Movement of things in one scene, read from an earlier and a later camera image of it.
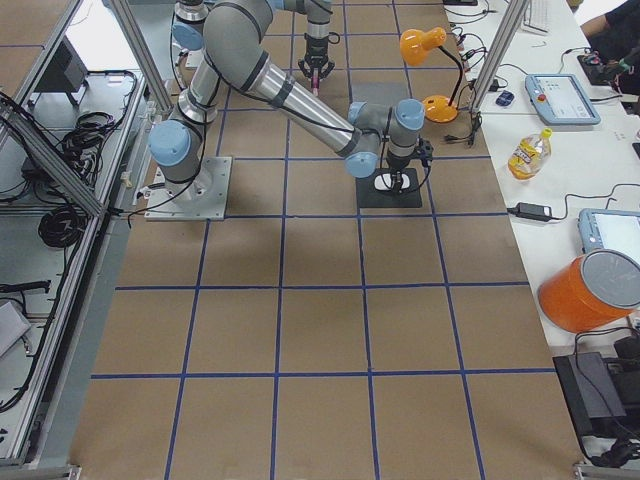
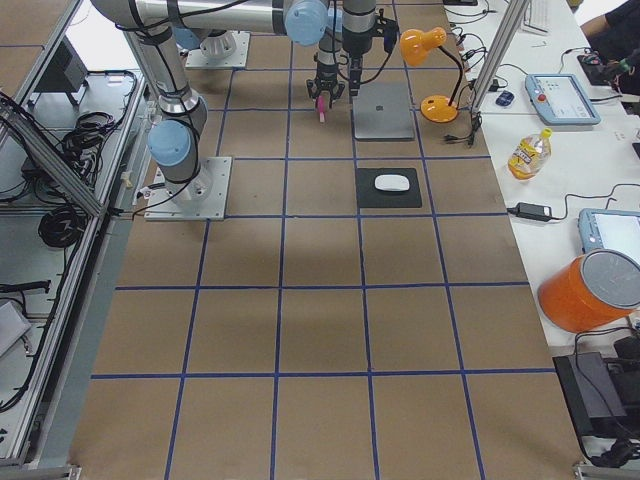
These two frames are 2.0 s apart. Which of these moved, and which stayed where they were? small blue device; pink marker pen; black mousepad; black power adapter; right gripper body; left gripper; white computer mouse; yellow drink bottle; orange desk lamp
Moved: pink marker pen; left gripper; right gripper body
Stayed: white computer mouse; black power adapter; yellow drink bottle; black mousepad; orange desk lamp; small blue device
